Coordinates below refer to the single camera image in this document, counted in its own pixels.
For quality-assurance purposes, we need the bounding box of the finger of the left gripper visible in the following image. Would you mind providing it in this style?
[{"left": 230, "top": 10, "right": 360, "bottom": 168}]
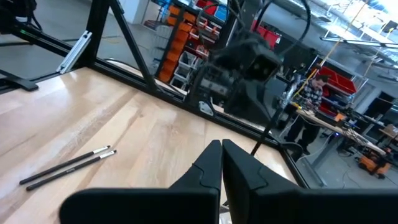
[{"left": 223, "top": 81, "right": 277, "bottom": 126}]

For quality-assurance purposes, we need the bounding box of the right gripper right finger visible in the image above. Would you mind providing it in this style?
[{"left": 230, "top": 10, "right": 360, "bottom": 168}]
[{"left": 222, "top": 139, "right": 301, "bottom": 224}]

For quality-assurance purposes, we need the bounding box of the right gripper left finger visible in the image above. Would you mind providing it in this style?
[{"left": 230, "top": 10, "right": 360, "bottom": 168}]
[{"left": 170, "top": 139, "right": 223, "bottom": 191}]

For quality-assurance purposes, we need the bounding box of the person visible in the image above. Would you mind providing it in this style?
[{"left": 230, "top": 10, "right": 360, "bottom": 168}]
[{"left": 284, "top": 73, "right": 331, "bottom": 156}]

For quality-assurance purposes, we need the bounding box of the wooden top desk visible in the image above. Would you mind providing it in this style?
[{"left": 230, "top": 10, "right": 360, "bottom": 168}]
[{"left": 279, "top": 105, "right": 388, "bottom": 187}]

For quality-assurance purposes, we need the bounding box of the rack with red bins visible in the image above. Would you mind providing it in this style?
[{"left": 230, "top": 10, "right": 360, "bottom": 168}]
[{"left": 310, "top": 65, "right": 358, "bottom": 118}]

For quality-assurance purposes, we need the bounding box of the orange floor machine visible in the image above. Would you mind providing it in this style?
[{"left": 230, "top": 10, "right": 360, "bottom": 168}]
[{"left": 357, "top": 146, "right": 393, "bottom": 180}]

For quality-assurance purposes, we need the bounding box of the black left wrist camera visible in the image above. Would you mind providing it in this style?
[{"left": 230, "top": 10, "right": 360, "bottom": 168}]
[{"left": 244, "top": 46, "right": 283, "bottom": 83}]

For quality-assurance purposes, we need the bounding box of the silver aluminium bracket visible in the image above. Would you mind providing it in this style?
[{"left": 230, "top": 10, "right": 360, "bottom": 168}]
[{"left": 55, "top": 30, "right": 93, "bottom": 75}]

